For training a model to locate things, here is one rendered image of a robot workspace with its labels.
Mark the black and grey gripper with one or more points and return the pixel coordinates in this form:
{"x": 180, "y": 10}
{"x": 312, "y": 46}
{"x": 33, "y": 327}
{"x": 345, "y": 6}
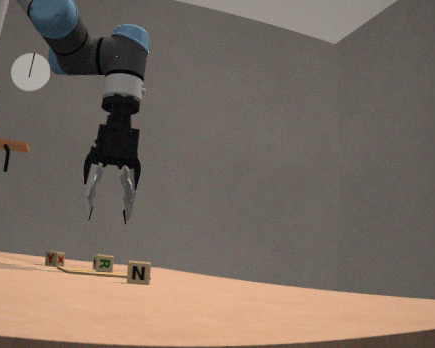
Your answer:
{"x": 118, "y": 147}

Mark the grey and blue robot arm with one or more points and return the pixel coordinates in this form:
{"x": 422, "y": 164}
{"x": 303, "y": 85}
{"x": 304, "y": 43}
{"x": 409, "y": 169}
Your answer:
{"x": 125, "y": 51}

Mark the tan flat mat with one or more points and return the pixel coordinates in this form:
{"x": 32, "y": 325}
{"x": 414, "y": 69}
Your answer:
{"x": 93, "y": 272}

